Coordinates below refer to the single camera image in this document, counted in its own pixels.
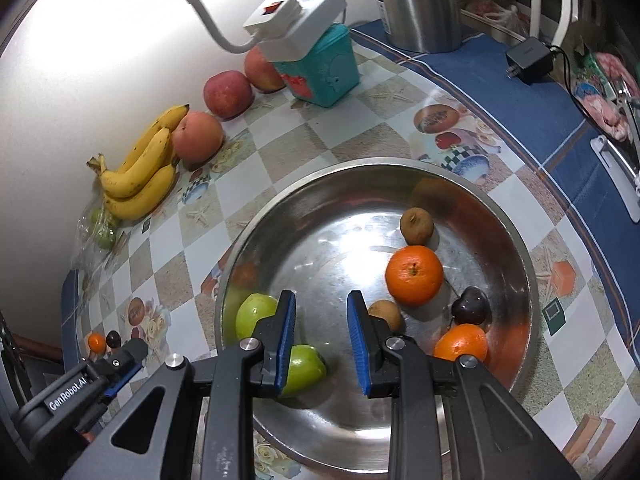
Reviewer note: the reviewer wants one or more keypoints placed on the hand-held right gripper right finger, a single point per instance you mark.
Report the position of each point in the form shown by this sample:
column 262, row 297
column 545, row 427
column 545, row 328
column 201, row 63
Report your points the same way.
column 357, row 345

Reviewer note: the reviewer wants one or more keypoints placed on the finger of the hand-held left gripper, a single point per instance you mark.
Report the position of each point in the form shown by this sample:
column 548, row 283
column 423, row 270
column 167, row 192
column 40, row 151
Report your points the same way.
column 120, row 384
column 131, row 349

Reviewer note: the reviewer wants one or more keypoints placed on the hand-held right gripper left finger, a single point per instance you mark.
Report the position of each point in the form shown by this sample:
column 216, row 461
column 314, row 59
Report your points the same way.
column 286, row 345

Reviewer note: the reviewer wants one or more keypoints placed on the dark plum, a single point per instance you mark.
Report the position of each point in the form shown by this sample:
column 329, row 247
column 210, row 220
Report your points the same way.
column 470, row 306
column 113, row 338

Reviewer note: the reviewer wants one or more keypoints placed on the green apple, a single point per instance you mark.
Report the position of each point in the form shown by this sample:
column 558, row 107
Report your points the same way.
column 252, row 312
column 307, row 365

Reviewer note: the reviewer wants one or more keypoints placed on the small orange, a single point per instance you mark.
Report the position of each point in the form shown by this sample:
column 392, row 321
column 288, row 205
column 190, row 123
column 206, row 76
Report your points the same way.
column 96, row 343

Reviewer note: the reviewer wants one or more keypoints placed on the brown round fruit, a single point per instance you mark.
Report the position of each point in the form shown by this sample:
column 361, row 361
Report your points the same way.
column 416, row 225
column 386, row 315

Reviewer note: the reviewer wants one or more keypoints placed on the steel bowl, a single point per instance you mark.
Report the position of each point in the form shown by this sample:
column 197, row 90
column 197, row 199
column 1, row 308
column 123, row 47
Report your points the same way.
column 340, row 250

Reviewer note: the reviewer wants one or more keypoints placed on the clear plastic bag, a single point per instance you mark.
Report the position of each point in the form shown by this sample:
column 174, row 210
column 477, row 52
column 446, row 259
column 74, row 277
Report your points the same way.
column 85, row 255

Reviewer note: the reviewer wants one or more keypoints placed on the small green fruit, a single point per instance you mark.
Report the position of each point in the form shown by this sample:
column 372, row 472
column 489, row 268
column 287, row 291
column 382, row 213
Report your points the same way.
column 106, row 238
column 100, row 218

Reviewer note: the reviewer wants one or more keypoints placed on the yellow banana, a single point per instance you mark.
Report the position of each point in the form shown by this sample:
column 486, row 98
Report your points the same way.
column 160, row 130
column 145, row 165
column 145, row 200

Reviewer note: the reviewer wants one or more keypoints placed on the red peach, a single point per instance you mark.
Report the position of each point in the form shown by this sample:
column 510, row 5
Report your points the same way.
column 197, row 137

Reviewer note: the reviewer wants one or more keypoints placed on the checkered printed tablecloth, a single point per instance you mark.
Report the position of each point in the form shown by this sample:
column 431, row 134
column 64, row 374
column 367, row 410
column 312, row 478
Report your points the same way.
column 320, row 125

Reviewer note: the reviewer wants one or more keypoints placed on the red apple middle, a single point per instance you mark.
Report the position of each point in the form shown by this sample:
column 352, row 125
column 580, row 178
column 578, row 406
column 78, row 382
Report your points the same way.
column 227, row 94

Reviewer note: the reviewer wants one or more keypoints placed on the teal box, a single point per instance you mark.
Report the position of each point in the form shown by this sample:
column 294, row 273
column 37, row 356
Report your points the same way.
column 330, row 75

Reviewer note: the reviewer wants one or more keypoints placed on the red apple behind box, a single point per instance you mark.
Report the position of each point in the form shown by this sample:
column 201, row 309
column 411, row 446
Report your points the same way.
column 262, row 72

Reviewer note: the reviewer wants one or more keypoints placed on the white socket adapter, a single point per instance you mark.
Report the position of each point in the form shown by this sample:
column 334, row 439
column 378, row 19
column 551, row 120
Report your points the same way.
column 295, row 25

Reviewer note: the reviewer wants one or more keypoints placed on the black charger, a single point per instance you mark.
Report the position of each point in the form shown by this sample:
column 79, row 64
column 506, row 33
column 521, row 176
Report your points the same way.
column 530, row 60

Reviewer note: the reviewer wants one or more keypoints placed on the steel kettle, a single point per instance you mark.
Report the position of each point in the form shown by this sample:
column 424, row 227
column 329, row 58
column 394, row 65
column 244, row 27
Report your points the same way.
column 415, row 5

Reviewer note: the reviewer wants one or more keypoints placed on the printed plastic bag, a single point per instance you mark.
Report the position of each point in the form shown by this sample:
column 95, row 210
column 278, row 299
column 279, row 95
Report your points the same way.
column 600, row 90

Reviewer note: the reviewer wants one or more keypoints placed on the clear bag pink contents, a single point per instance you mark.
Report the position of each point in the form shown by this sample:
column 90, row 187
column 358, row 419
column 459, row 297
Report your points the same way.
column 492, row 12

